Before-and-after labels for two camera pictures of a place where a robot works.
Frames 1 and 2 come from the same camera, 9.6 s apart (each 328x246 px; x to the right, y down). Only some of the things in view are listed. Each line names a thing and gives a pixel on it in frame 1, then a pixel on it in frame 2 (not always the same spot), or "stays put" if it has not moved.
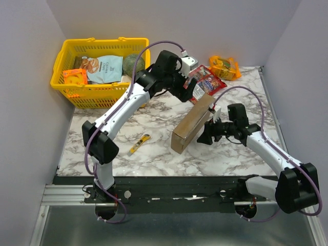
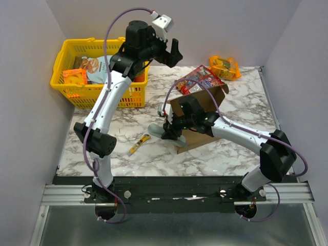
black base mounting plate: x=164 y=194 stays put
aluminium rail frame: x=59 y=195 stays put
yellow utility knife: x=143 y=139 stays put
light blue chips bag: x=103 y=69 stays put
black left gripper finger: x=206 y=138 → x=169 y=134
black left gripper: x=184 y=95 → x=170 y=59
